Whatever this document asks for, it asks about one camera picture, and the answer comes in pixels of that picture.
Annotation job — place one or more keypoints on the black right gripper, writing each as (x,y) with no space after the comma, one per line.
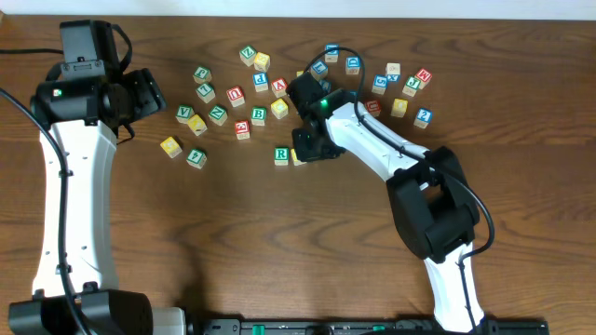
(304,154)

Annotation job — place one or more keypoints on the yellow X letter block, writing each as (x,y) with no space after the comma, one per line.
(197,124)

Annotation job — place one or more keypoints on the green J letter block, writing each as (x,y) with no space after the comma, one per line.
(411,86)

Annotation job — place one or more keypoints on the blue D block right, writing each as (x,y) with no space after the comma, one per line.
(352,65)

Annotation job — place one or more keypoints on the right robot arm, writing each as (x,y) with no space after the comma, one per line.
(433,209)

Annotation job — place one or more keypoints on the blue D block top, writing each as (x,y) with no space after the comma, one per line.
(331,53)

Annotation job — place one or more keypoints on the red A letter block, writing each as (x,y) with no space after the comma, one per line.
(279,87)

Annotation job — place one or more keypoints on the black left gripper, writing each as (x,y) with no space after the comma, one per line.
(146,93)

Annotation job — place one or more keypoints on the yellow O block right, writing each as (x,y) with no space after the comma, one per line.
(399,108)

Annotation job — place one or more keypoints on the yellow O letter block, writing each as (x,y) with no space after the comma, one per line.
(295,160)

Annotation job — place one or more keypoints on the green R letter block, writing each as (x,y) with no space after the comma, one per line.
(281,156)

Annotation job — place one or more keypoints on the blue l block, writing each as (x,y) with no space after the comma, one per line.
(326,85)
(319,70)

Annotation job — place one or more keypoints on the green 7 number block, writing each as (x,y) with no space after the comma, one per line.
(205,92)

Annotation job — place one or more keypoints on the green 4 number block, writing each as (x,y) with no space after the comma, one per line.
(196,159)

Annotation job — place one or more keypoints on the blue L block upper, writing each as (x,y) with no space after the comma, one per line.
(319,70)

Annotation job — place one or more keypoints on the green Z letter block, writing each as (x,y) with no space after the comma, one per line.
(247,55)

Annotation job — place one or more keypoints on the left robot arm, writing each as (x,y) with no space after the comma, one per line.
(76,288)

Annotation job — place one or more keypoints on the green B letter block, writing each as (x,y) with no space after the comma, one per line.
(258,116)

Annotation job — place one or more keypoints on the blue 2 number block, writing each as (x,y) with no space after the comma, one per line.
(423,118)

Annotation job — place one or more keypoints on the green V block left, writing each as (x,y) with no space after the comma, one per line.
(184,113)

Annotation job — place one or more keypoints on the red U block right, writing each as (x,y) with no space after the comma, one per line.
(373,107)

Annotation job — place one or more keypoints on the blue P letter block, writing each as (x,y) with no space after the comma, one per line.
(260,81)

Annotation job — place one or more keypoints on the red U block left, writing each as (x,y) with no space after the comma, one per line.
(235,96)

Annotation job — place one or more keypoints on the yellow C letter block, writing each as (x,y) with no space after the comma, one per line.
(279,108)

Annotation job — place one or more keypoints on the blue d block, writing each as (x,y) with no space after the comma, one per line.
(331,53)
(352,65)

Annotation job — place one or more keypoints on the blue X letter block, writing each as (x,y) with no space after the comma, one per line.
(393,72)

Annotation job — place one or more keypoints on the red u block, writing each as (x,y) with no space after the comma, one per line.
(235,96)
(373,107)

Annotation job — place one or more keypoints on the red M letter block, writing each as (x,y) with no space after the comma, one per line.
(424,76)

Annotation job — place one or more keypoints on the yellow G letter block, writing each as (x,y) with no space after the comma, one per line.
(171,147)

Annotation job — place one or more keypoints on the green N letter block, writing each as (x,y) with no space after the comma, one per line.
(218,115)

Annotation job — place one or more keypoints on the blue L block lower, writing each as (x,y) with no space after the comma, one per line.
(326,85)

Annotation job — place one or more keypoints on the blue 5 number block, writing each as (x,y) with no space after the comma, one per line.
(379,84)

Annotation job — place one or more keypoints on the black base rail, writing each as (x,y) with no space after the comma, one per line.
(377,327)

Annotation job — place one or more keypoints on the yellow block beside Z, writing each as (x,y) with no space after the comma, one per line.
(262,62)

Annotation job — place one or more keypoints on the green P letter block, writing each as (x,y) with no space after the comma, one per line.
(202,75)

